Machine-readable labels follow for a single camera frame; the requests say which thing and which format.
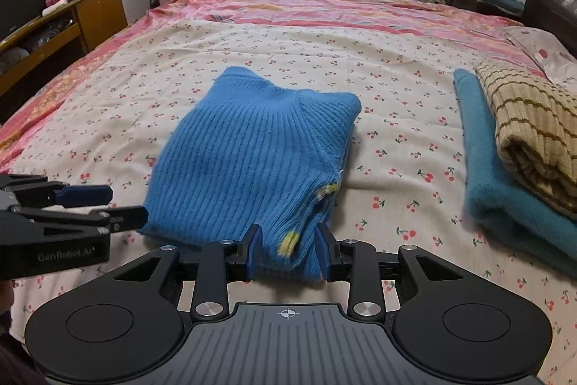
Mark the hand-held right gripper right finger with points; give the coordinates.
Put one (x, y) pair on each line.
(322, 254)

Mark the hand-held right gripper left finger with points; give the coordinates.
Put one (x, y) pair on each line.
(254, 252)

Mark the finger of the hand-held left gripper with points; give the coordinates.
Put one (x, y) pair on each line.
(88, 195)
(130, 217)

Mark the blue knitted sweater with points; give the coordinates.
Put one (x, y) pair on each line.
(252, 150)

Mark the cherry print bed sheet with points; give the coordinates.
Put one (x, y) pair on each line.
(396, 119)

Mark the clear plastic bag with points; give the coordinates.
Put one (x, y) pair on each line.
(49, 31)
(13, 58)

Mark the wooden desk cabinet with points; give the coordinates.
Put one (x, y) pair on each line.
(101, 10)

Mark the teal folded blanket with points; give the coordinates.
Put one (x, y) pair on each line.
(496, 186)

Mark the white flat box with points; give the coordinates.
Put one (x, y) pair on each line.
(56, 8)

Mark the beige striped folded cloth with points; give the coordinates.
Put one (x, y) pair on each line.
(536, 128)

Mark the pink striped bed cover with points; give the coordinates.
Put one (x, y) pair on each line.
(293, 4)

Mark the dark bedside table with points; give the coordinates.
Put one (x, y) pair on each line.
(464, 2)

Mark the pink spotted pillow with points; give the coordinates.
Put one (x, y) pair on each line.
(541, 51)

